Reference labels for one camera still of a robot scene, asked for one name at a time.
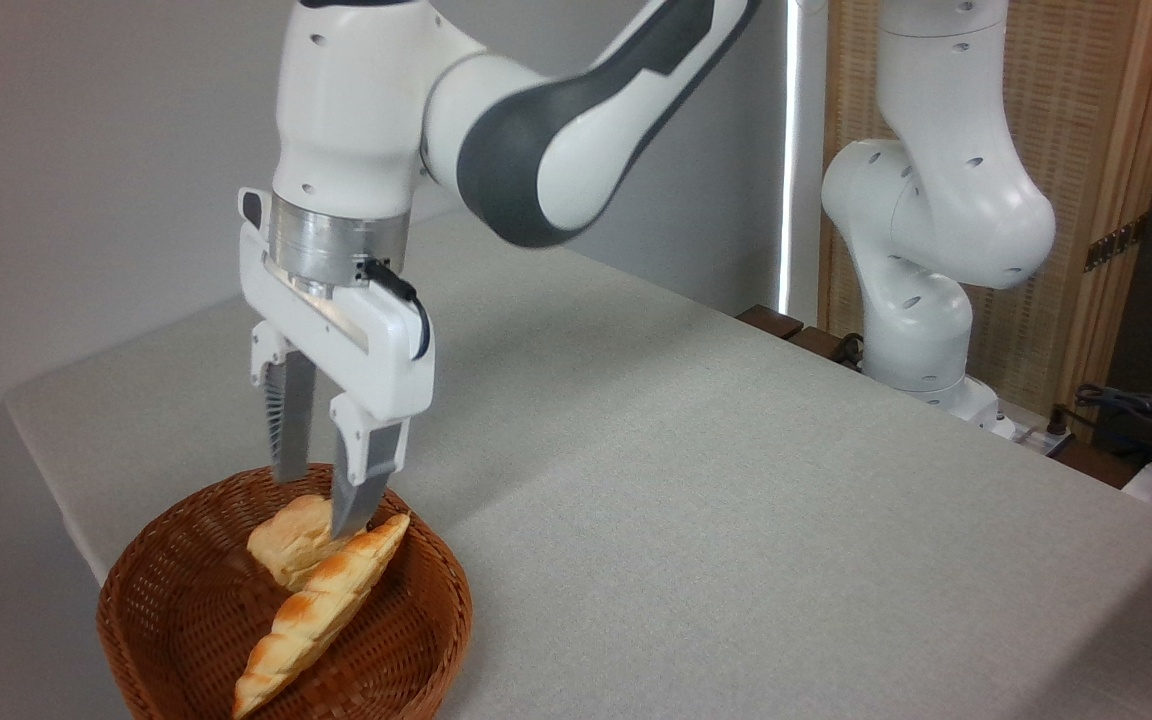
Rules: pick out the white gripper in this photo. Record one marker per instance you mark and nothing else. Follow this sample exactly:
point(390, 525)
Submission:
point(381, 350)

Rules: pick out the long golden bread loaf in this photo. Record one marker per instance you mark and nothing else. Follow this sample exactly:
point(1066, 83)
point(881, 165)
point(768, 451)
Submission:
point(321, 610)

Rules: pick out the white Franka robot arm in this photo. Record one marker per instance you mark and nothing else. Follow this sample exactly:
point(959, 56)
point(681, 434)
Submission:
point(356, 100)

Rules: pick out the small round bread roll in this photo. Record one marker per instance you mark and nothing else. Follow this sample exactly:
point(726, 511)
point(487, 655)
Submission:
point(291, 540)

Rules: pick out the brown woven wicker basket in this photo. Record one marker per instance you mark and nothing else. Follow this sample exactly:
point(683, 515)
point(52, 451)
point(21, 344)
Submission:
point(176, 620)

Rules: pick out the grey tablecloth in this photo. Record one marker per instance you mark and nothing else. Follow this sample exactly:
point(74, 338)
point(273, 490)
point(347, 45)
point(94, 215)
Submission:
point(756, 520)

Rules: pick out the dark wooden block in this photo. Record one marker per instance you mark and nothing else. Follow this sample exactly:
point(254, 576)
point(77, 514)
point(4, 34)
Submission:
point(769, 320)
point(818, 342)

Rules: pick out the dark metal screen hinge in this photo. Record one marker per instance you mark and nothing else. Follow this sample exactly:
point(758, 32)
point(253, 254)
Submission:
point(1116, 243)

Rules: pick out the wooden rattan folding screen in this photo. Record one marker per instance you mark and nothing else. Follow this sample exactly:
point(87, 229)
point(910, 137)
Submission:
point(1096, 110)

